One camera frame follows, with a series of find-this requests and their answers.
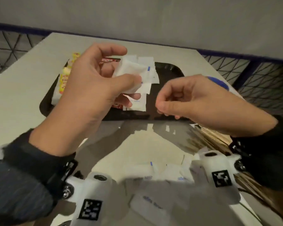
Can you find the blue cup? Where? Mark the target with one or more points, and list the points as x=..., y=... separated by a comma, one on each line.
x=219, y=82

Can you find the white sugar sachets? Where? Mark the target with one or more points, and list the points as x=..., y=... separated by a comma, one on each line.
x=143, y=204

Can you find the black right wrist band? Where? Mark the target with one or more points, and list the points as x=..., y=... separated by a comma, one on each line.
x=268, y=157

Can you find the person's right hand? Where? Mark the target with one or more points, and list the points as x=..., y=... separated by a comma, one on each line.
x=214, y=108

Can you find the row of tea bags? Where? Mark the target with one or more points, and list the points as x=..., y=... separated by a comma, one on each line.
x=63, y=80

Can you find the person's left hand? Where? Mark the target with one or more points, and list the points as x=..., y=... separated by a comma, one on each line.
x=85, y=96

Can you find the white sugar packet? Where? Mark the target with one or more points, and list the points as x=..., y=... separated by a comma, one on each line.
x=132, y=68
x=145, y=88

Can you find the brown plastic tray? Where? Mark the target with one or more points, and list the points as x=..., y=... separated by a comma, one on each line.
x=169, y=75

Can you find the bundle of wooden stir sticks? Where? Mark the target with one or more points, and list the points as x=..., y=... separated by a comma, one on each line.
x=214, y=138

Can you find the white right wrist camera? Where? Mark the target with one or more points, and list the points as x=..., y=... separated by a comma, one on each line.
x=217, y=162

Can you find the black wrist band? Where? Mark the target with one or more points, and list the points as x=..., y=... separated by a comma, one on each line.
x=21, y=181
x=268, y=157

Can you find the white box with marker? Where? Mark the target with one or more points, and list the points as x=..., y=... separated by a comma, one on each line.
x=94, y=190

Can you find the row of red Nescafe sachets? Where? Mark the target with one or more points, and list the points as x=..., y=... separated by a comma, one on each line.
x=108, y=60

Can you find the black left wrist band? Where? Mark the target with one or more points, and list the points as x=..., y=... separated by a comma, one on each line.
x=21, y=181

